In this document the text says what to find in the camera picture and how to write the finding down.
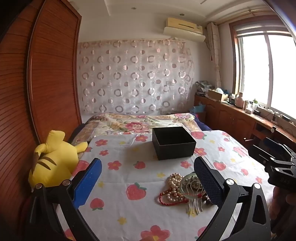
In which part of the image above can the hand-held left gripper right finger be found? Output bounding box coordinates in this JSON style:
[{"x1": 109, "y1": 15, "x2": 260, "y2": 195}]
[{"x1": 193, "y1": 156, "x2": 271, "y2": 241}]

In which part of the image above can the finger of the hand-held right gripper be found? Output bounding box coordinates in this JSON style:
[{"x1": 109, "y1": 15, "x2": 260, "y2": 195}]
[
  {"x1": 248, "y1": 144, "x2": 274, "y2": 164},
  {"x1": 264, "y1": 137, "x2": 290, "y2": 154}
]

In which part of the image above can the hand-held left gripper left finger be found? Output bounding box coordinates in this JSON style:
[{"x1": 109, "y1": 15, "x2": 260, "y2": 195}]
[{"x1": 30, "y1": 158, "x2": 102, "y2": 241}]

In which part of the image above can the pearl necklace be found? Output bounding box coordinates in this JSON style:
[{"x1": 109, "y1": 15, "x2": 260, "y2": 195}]
[{"x1": 167, "y1": 173, "x2": 186, "y2": 205}]

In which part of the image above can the black square box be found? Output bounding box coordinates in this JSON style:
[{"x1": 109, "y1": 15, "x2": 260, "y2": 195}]
[{"x1": 152, "y1": 126, "x2": 197, "y2": 161}]

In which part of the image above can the person's right hand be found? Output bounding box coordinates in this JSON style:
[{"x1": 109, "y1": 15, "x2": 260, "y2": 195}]
[{"x1": 270, "y1": 185, "x2": 296, "y2": 220}]

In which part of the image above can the small red round dish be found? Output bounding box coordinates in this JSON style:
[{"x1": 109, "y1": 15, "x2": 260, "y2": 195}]
[{"x1": 180, "y1": 174, "x2": 205, "y2": 200}]

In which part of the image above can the silver hair comb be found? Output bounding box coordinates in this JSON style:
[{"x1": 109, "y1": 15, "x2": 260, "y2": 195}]
[{"x1": 181, "y1": 176, "x2": 207, "y2": 214}]

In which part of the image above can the yellow plush toy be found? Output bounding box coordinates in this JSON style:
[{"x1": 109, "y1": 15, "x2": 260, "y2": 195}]
[{"x1": 28, "y1": 130, "x2": 88, "y2": 193}]

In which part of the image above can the wooden cabinet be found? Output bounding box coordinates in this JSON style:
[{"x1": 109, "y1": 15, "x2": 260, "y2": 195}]
[{"x1": 194, "y1": 93, "x2": 296, "y2": 150}]

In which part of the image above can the strawberry print bed sheet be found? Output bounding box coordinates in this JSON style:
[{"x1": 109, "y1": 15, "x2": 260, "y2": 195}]
[{"x1": 62, "y1": 130, "x2": 276, "y2": 241}]

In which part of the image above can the purple blanket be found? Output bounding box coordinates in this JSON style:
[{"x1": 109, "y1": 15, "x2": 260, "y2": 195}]
[{"x1": 194, "y1": 114, "x2": 212, "y2": 132}]

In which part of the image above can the floral quilt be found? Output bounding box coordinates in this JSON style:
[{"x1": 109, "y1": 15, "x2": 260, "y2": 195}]
[{"x1": 76, "y1": 112, "x2": 204, "y2": 142}]

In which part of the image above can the cardboard box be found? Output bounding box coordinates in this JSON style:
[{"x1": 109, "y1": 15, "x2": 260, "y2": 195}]
[{"x1": 208, "y1": 89, "x2": 228, "y2": 103}]

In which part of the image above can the blue bag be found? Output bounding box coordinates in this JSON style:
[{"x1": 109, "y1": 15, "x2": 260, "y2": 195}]
[{"x1": 190, "y1": 104, "x2": 206, "y2": 119}]

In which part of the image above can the window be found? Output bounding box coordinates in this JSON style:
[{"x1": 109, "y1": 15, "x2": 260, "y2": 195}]
[{"x1": 229, "y1": 17, "x2": 296, "y2": 127}]

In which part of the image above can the stack of printed packets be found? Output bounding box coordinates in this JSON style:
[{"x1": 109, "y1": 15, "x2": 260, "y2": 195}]
[{"x1": 195, "y1": 80, "x2": 216, "y2": 97}]

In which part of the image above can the pale window curtain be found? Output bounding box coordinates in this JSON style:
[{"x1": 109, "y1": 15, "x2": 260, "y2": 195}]
[{"x1": 206, "y1": 22, "x2": 223, "y2": 93}]

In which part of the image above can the circle pattern sheer curtain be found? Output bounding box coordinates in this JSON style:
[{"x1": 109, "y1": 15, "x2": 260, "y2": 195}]
[{"x1": 77, "y1": 39, "x2": 195, "y2": 115}]

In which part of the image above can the dark bead bracelet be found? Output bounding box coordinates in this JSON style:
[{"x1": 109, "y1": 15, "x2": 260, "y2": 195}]
[{"x1": 201, "y1": 194, "x2": 213, "y2": 207}]

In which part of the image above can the red cord bracelet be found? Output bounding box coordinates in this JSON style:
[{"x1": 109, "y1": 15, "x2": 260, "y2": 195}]
[{"x1": 159, "y1": 189, "x2": 188, "y2": 207}]

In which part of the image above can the wall air conditioner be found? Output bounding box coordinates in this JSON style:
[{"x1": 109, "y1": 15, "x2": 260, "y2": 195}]
[{"x1": 163, "y1": 17, "x2": 206, "y2": 43}]

